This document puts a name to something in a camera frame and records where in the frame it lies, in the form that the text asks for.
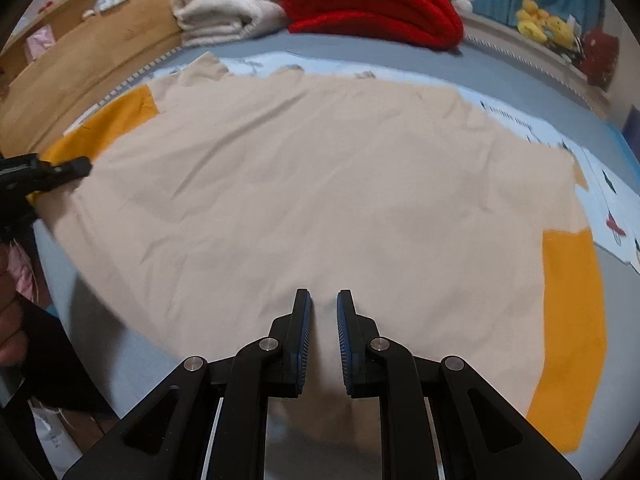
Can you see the person's left hand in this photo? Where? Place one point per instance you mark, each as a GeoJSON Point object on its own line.
{"type": "Point", "coordinates": [10, 310]}

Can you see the folded white clothes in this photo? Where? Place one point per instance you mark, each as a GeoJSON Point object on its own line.
{"type": "Point", "coordinates": [225, 2]}

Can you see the red patterned cushion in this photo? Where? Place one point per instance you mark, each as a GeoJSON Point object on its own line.
{"type": "Point", "coordinates": [600, 57]}

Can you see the grey-blue bed sheet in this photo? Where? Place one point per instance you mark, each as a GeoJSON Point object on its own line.
{"type": "Point", "coordinates": [425, 67]}

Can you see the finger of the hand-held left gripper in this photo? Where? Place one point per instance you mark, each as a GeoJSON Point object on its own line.
{"type": "Point", "coordinates": [67, 169]}

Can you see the yellow teddy bear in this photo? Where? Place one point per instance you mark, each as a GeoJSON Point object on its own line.
{"type": "Point", "coordinates": [542, 22]}

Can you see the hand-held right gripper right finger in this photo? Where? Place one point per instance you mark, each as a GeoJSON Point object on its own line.
{"type": "Point", "coordinates": [345, 350]}

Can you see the purple rolled mat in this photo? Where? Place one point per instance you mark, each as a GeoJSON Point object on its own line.
{"type": "Point", "coordinates": [632, 130]}

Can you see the black and white plush toy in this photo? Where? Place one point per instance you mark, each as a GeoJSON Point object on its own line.
{"type": "Point", "coordinates": [577, 47]}

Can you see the beige shirt with orange sleeves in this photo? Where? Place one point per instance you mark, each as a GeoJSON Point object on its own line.
{"type": "Point", "coordinates": [325, 185]}

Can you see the light blue printed blanket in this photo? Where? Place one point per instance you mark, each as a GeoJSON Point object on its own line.
{"type": "Point", "coordinates": [545, 130]}

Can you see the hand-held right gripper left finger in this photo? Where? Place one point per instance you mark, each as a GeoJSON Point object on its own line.
{"type": "Point", "coordinates": [302, 350]}

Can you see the red folded knit blanket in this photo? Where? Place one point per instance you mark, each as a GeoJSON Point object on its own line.
{"type": "Point", "coordinates": [375, 5]}

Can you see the pink cloth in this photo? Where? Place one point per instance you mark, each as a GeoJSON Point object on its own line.
{"type": "Point", "coordinates": [22, 272]}

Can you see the wooden bed frame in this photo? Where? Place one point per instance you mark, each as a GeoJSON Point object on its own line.
{"type": "Point", "coordinates": [75, 70]}

